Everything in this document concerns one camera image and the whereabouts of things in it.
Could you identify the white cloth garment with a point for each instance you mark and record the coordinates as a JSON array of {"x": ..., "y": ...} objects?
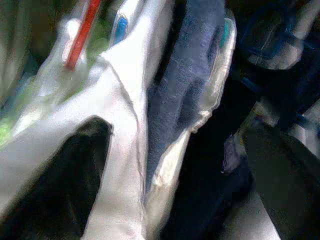
[{"x": 120, "y": 100}]

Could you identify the dark navy cloth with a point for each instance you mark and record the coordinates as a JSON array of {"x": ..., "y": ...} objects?
[{"x": 212, "y": 150}]

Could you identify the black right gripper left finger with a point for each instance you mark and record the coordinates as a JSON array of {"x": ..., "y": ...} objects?
[{"x": 57, "y": 187}]

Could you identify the red plastic strip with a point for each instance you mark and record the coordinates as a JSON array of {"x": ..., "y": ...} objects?
[{"x": 82, "y": 37}]

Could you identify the blue fleece garment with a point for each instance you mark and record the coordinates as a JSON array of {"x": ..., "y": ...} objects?
[{"x": 187, "y": 62}]

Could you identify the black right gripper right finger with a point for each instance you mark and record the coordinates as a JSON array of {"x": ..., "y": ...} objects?
[{"x": 287, "y": 187}]

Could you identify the black blue-trimmed bag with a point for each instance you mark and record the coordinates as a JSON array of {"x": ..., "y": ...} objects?
[{"x": 270, "y": 37}]

